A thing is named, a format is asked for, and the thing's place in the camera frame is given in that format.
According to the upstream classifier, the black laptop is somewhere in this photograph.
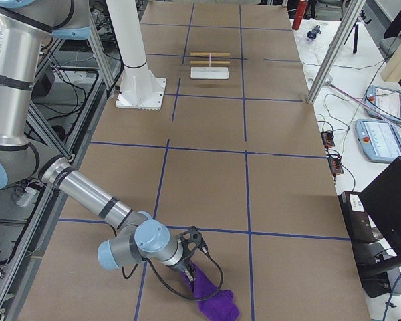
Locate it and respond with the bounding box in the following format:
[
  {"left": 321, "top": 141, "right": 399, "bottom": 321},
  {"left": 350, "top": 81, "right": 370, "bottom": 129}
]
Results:
[{"left": 359, "top": 156, "right": 401, "bottom": 254}]

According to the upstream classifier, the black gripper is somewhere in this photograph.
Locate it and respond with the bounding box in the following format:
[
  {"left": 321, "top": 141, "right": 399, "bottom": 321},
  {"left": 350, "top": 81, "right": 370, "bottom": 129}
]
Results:
[{"left": 170, "top": 256, "right": 194, "bottom": 283}]

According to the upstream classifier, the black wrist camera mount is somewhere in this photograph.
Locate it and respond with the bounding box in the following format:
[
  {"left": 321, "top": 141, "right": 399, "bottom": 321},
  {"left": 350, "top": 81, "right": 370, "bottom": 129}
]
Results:
[{"left": 177, "top": 226, "right": 205, "bottom": 255}]

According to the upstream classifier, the black box with label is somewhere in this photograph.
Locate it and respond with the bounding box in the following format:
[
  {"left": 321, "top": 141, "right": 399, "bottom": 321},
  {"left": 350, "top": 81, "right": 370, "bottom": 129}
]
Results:
[{"left": 338, "top": 191, "right": 381, "bottom": 244}]

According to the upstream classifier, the teach pendant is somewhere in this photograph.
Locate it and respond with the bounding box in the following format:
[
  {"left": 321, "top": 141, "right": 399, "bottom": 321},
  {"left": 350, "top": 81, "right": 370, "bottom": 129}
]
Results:
[
  {"left": 355, "top": 119, "right": 401, "bottom": 163},
  {"left": 364, "top": 85, "right": 401, "bottom": 124}
]

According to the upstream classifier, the red bottle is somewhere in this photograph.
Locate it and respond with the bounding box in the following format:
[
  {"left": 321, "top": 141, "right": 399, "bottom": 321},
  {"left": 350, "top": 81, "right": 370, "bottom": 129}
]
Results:
[{"left": 292, "top": 0, "right": 308, "bottom": 30}]

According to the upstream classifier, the far teach pendant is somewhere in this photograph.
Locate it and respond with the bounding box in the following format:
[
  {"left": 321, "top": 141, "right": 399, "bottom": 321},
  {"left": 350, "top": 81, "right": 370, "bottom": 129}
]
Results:
[{"left": 364, "top": 85, "right": 401, "bottom": 124}]

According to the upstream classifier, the purple towel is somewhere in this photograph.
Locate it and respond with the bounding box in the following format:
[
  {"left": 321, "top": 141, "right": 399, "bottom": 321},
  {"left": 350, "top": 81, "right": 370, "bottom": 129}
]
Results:
[{"left": 180, "top": 261, "right": 241, "bottom": 320}]

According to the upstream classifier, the orange circuit board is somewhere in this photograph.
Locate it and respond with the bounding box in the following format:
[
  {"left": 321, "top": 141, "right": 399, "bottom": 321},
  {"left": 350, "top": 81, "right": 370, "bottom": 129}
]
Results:
[
  {"left": 328, "top": 155, "right": 344, "bottom": 177},
  {"left": 321, "top": 131, "right": 335, "bottom": 149}
]

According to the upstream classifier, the near orange circuit board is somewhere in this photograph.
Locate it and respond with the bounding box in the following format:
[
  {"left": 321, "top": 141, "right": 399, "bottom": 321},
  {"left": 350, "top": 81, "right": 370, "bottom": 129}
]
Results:
[{"left": 328, "top": 155, "right": 344, "bottom": 177}]

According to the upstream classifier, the aluminium frame post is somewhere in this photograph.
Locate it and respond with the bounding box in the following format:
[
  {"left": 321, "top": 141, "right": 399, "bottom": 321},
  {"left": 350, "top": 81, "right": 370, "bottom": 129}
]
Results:
[{"left": 307, "top": 0, "right": 366, "bottom": 104}]

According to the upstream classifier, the wooden towel rack white base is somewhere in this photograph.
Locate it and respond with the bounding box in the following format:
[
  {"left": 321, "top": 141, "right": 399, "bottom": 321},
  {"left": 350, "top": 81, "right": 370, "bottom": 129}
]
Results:
[{"left": 190, "top": 51, "right": 230, "bottom": 80}]

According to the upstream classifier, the blue black tool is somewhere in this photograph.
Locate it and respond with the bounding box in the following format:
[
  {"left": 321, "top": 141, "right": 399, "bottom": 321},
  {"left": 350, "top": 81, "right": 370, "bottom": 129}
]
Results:
[{"left": 307, "top": 25, "right": 321, "bottom": 41}]

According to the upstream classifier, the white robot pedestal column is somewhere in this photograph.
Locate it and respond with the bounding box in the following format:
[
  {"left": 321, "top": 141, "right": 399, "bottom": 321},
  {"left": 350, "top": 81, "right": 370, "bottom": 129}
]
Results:
[{"left": 106, "top": 0, "right": 166, "bottom": 110}]

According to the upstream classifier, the far orange circuit board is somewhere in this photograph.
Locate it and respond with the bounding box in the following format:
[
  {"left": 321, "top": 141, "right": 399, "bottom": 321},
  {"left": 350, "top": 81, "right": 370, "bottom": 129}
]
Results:
[{"left": 321, "top": 131, "right": 335, "bottom": 149}]

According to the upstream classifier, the near teach pendant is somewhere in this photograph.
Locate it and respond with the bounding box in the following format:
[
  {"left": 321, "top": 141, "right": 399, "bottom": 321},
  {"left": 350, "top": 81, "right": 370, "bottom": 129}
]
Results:
[{"left": 355, "top": 119, "right": 401, "bottom": 163}]

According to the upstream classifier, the black monitor stand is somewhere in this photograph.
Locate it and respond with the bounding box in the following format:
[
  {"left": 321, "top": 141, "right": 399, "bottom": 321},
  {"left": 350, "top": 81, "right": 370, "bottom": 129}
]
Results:
[{"left": 350, "top": 241, "right": 401, "bottom": 299}]

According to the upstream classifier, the black tripod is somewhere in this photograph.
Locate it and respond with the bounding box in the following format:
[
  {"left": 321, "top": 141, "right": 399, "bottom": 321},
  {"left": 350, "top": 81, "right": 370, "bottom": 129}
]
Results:
[{"left": 344, "top": 21, "right": 359, "bottom": 54}]

